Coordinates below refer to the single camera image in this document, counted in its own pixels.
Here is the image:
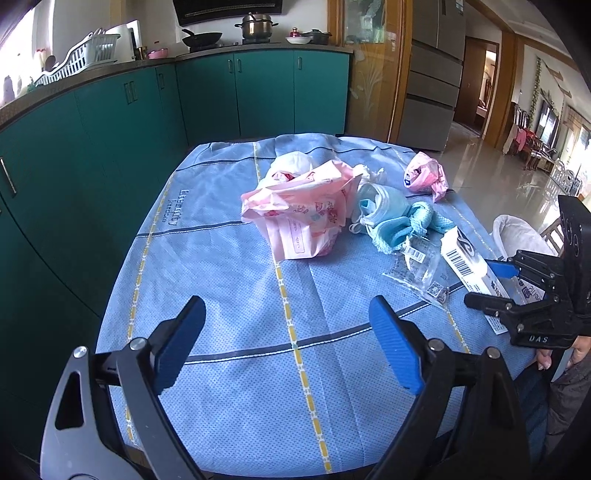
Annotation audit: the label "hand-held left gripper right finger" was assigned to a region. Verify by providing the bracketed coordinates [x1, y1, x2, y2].
[365, 295, 529, 480]

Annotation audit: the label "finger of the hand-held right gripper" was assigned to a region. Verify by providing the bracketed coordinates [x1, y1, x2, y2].
[463, 291, 555, 326]
[485, 249, 562, 297]

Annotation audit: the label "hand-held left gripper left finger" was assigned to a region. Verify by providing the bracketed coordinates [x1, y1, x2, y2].
[39, 295, 207, 480]

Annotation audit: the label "trash bin with white bag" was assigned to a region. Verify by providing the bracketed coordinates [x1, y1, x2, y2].
[492, 213, 562, 306]

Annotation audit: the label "long white barcode box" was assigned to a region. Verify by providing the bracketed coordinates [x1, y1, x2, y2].
[440, 226, 514, 336]

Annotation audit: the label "clear plastic wrapper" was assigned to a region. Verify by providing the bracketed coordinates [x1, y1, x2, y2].
[382, 237, 451, 308]

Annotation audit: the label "light blue cloth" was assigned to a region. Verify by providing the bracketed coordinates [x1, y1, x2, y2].
[367, 200, 456, 255]

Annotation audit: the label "small pink plastic bag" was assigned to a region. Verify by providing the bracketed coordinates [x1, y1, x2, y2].
[403, 151, 450, 204]

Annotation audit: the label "small white tissue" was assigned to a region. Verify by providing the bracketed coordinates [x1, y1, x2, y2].
[355, 164, 387, 186]

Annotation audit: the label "pink printed plastic bag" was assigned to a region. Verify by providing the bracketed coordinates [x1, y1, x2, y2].
[241, 159, 366, 262]

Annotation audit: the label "large white wad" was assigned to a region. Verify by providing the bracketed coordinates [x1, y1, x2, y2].
[261, 150, 317, 185]

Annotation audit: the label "person's right hand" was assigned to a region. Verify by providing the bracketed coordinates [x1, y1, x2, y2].
[537, 335, 591, 374]

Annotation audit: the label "blue checked tablecloth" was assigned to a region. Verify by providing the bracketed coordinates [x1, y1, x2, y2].
[95, 131, 542, 474]

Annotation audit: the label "white baby fence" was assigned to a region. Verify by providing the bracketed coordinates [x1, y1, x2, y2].
[549, 159, 585, 195]

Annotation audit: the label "dark wooden armchairs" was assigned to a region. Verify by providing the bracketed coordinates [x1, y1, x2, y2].
[505, 104, 556, 172]

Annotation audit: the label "green vine garland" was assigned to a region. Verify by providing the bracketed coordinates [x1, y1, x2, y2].
[531, 55, 542, 131]

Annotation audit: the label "wooden door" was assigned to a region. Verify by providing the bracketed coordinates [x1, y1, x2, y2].
[452, 36, 502, 140]

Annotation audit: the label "grey refrigerator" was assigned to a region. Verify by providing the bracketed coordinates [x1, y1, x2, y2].
[397, 0, 470, 152]

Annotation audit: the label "teal lower cabinets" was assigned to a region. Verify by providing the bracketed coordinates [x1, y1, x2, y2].
[0, 46, 354, 462]

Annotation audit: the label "wood framed glass partition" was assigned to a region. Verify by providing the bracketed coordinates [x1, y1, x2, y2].
[330, 0, 414, 147]

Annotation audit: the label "white dish rack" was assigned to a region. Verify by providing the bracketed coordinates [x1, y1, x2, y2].
[34, 32, 122, 86]

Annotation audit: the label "gas stove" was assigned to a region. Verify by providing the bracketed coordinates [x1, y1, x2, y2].
[180, 39, 283, 54]

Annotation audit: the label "black wok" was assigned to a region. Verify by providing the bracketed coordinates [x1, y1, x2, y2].
[181, 28, 223, 49]

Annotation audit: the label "white kitchen appliance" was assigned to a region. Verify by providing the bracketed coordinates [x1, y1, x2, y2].
[105, 20, 142, 64]

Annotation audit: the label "steel stock pot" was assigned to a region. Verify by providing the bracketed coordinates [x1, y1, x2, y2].
[234, 12, 280, 41]

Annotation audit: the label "kitchen window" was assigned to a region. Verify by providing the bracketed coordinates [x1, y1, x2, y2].
[0, 4, 54, 112]

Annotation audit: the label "black range hood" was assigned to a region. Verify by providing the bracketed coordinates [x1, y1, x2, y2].
[172, 0, 284, 27]

